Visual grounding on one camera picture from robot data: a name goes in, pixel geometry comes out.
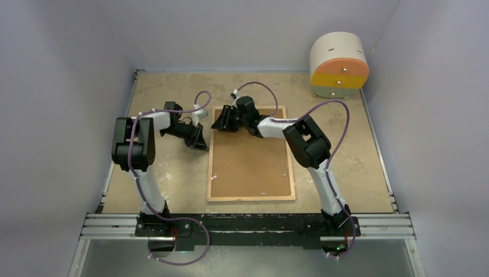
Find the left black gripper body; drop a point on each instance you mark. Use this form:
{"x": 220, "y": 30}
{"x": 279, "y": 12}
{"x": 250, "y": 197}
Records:
{"x": 184, "y": 131}

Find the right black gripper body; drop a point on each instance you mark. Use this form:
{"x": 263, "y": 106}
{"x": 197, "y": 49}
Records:
{"x": 243, "y": 122}

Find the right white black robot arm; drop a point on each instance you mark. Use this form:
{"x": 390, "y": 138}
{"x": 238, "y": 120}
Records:
{"x": 309, "y": 145}

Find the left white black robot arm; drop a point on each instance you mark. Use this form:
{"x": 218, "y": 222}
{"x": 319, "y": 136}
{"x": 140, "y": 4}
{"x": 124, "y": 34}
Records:
{"x": 134, "y": 150}

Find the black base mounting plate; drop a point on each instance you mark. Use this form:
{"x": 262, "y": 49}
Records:
{"x": 308, "y": 231}

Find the round mini drawer cabinet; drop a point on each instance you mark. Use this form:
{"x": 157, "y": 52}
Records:
{"x": 338, "y": 65}

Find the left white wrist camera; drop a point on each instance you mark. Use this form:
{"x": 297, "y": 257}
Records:
{"x": 196, "y": 116}

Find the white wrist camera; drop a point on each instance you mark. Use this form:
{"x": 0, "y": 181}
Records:
{"x": 235, "y": 96}
{"x": 196, "y": 116}

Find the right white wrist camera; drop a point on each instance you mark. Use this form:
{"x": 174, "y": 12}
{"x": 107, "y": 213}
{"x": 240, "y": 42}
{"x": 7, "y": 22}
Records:
{"x": 235, "y": 96}

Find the aluminium rail bar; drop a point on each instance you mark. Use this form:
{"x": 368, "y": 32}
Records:
{"x": 372, "y": 226}

